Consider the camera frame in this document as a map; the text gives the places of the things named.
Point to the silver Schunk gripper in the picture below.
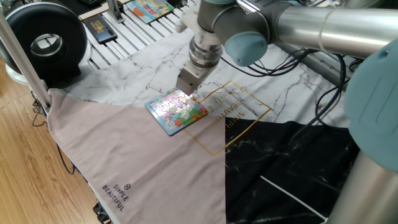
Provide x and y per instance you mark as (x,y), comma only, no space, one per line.
(188,81)

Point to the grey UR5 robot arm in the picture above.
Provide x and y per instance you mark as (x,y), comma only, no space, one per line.
(326,28)

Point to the colourful fairy puzzle board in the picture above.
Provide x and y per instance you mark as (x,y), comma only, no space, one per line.
(177,112)

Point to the colourful cartoon puzzle board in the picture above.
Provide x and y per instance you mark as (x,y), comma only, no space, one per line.
(149,11)

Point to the silver force torque sensor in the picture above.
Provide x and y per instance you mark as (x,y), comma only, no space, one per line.
(203,56)

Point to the white wrist adapter block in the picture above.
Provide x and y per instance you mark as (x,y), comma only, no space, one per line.
(202,35)

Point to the marble pink black tablecloth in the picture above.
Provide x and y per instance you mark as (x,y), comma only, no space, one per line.
(140,171)

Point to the black smartphone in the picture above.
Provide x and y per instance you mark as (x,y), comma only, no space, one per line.
(100,28)

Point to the white zip tie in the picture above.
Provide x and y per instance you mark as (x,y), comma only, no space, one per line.
(292,197)

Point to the silver metal bracket stand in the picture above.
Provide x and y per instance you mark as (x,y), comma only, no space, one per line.
(115,12)

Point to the aluminium frame rail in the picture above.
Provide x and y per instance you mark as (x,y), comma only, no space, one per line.
(317,67)

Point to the aluminium frame post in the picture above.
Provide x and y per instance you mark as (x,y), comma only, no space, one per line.
(21,59)

